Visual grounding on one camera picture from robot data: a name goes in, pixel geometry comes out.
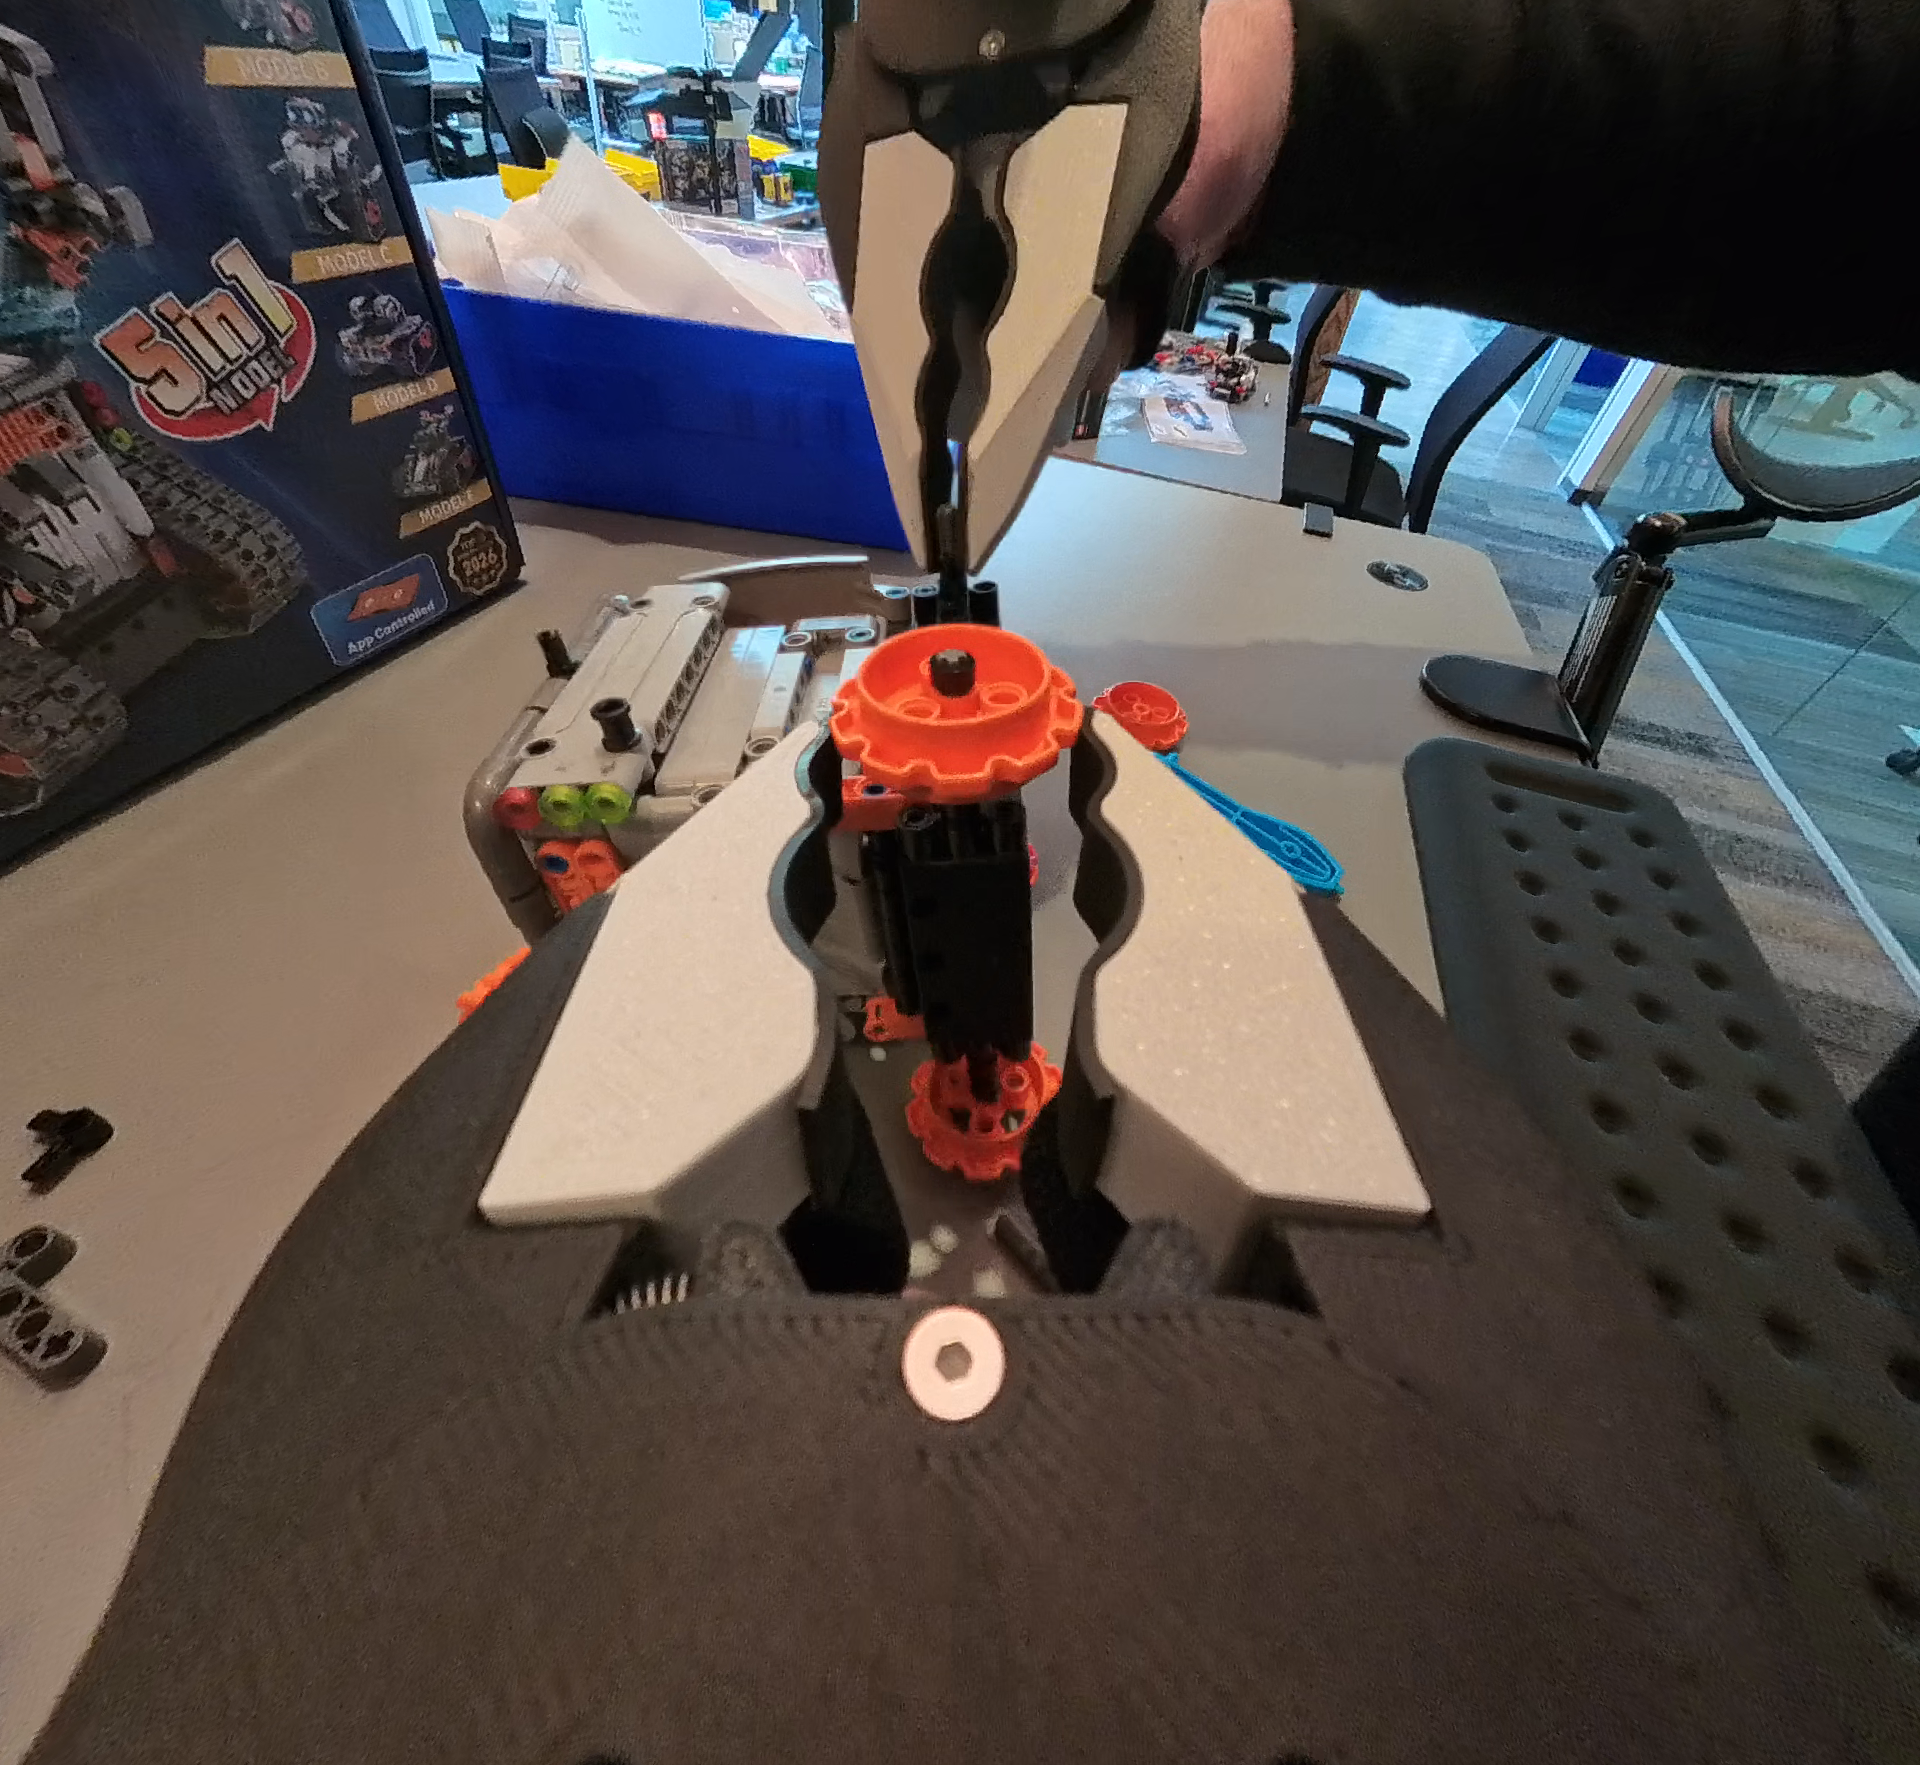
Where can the blue robot kit box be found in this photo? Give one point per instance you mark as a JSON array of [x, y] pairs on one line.
[[180, 371]]

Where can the light blue plastic tool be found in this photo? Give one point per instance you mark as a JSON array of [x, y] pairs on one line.
[[1277, 834]]

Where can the neighbouring grey desk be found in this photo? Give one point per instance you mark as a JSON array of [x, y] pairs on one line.
[[1200, 467]]

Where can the instruction booklet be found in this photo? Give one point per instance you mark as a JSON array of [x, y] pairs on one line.
[[1192, 424]]

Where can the dark grey axle rod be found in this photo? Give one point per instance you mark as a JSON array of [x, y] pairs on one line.
[[952, 673]]

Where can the grey angled beam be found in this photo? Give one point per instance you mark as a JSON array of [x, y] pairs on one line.
[[46, 1322]]

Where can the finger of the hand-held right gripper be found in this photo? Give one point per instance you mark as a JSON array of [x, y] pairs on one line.
[[1059, 280], [893, 280]]

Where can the dark perforated mat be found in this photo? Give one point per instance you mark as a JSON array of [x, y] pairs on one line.
[[1650, 1045]]

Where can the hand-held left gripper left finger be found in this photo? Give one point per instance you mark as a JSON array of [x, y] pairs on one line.
[[659, 1028]]

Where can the person's right forearm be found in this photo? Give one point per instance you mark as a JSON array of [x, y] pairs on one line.
[[1576, 144]]

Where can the white paper sheets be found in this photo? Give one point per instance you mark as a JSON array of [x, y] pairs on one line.
[[601, 242]]

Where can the black desk grommet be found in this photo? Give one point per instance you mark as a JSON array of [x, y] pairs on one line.
[[1399, 576]]

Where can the yellow storage bin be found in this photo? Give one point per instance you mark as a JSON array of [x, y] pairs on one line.
[[578, 175]]

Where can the person's right hand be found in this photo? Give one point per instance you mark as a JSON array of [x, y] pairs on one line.
[[1246, 100]]

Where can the orange panel piece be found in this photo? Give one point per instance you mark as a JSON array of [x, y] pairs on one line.
[[494, 983]]

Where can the pile of toy block parts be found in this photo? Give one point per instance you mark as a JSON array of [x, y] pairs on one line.
[[1215, 366]]

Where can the small black angled connector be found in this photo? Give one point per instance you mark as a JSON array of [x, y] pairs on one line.
[[67, 1143]]

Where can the black office chair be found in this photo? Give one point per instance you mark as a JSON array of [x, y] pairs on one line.
[[1352, 446]]

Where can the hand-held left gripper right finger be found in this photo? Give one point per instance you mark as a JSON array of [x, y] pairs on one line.
[[1260, 1028]]

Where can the clear plastic bag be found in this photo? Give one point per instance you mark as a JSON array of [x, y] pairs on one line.
[[766, 273]]

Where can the building block robot chassis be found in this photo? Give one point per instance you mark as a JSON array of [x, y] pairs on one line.
[[659, 699]]

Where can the blue plastic bin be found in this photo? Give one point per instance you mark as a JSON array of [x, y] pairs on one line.
[[676, 430]]

